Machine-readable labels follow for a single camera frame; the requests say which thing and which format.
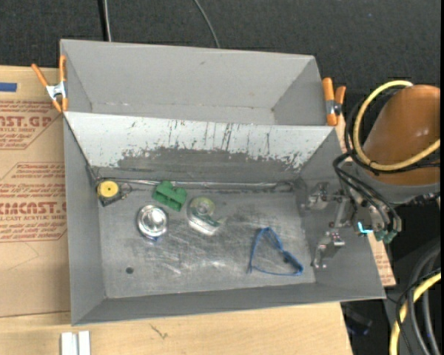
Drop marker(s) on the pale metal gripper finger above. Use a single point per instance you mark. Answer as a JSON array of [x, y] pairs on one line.
[[318, 200], [323, 251]]

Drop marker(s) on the blue sunglasses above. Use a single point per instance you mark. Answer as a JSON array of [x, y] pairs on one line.
[[286, 257]]

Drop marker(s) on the grey metal bin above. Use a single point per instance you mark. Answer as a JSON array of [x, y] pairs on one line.
[[207, 272]]

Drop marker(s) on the green plastic block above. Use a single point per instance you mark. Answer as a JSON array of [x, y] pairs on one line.
[[168, 195]]

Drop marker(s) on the clear glass cup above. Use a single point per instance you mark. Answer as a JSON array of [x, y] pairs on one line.
[[152, 222]]

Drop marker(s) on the yellow and black tape measure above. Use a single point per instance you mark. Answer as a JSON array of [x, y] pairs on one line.
[[108, 190]]

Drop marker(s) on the brown cardboard board red print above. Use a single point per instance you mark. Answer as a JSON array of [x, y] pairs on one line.
[[29, 272]]

